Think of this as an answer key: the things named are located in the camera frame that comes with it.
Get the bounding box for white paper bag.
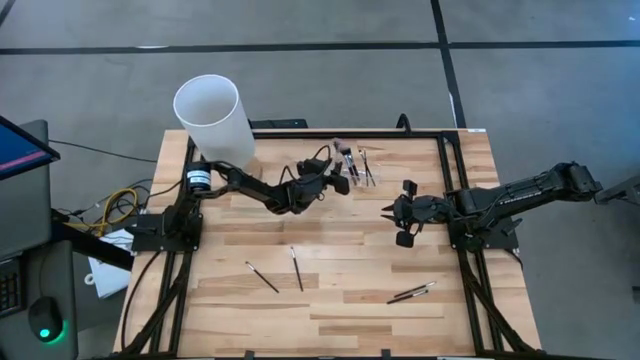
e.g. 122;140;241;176
84;228;135;300

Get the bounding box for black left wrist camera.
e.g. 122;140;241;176
297;158;322;177

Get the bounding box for black power strip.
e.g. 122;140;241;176
248;118;309;130

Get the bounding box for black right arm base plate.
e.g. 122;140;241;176
446;214;521;251

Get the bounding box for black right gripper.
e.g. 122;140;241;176
381;179;454;250

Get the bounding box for grey side desk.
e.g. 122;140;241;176
0;119;80;360

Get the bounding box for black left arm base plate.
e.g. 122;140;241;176
130;212;205;253

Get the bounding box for white cylindrical cup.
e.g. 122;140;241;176
172;73;264;181

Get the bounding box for large black fan powder brush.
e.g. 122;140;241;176
332;138;351;166

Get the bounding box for yellow cable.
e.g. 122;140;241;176
62;187;140;239

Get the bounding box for black aluminium table frame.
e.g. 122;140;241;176
117;127;544;360

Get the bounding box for black floor cable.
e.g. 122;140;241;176
48;138;159;164

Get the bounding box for computer monitor blue screen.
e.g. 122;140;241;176
0;115;62;182

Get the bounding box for black keyboard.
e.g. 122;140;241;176
0;269;25;319

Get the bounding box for clear acrylic brush holder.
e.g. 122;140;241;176
333;147;385;190

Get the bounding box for black computer mouse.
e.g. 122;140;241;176
28;296;65;344

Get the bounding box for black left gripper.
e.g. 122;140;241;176
279;169;352;215

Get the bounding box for black metal beam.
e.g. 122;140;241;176
52;209;135;272

